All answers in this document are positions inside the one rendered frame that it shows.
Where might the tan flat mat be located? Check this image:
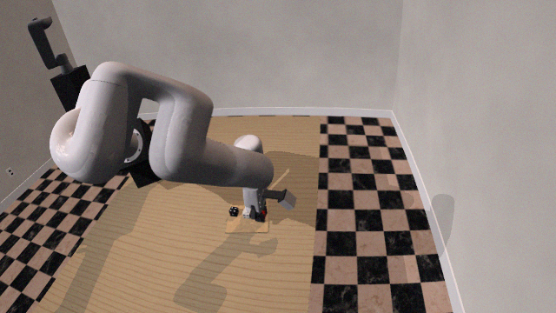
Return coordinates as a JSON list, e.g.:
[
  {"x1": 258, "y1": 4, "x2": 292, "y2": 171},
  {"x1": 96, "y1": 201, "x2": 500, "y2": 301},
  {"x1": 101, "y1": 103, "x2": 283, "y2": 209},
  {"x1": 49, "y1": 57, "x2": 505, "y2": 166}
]
[{"x1": 226, "y1": 202, "x2": 268, "y2": 233}]

